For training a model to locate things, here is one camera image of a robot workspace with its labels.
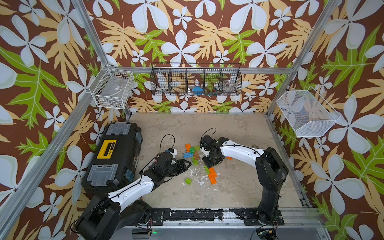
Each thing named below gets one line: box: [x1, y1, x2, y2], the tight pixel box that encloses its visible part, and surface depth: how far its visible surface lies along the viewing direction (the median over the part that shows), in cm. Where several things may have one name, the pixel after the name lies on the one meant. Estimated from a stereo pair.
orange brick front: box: [184, 144, 192, 153], surface depth 101 cm
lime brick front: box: [191, 156, 199, 166], surface depth 95 cm
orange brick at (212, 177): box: [208, 173, 218, 185], surface depth 88 cm
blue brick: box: [183, 152, 194, 159], surface depth 97 cm
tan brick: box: [193, 150, 200, 160], surface depth 97 cm
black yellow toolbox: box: [81, 122, 143, 194], surface depth 78 cm
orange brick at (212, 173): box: [208, 167, 218, 180], surface depth 89 cm
